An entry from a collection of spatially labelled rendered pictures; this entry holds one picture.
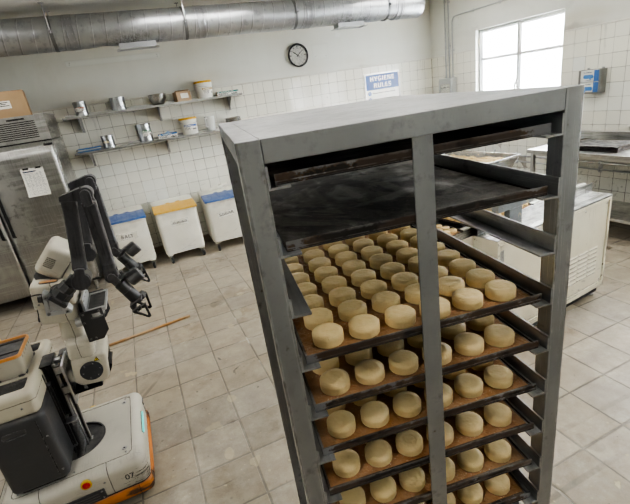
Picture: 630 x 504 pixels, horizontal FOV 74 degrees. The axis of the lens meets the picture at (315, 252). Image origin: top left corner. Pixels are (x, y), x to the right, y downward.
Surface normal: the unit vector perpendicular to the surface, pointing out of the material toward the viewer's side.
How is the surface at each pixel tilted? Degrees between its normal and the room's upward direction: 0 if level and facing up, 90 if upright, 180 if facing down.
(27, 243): 90
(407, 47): 90
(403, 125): 90
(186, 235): 92
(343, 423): 0
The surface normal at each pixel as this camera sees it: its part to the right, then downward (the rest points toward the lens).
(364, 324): -0.14, -0.92
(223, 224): 0.34, 0.29
